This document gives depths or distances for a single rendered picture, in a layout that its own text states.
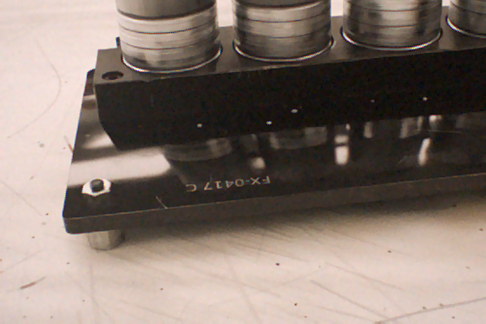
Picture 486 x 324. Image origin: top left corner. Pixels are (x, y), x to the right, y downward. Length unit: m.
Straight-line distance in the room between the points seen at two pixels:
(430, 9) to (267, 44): 0.04
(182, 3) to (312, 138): 0.04
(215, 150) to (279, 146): 0.01
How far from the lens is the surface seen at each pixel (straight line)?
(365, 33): 0.18
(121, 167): 0.16
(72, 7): 0.30
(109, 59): 0.19
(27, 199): 0.18
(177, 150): 0.16
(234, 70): 0.17
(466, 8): 0.19
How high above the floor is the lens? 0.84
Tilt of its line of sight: 30 degrees down
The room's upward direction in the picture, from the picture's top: 4 degrees counter-clockwise
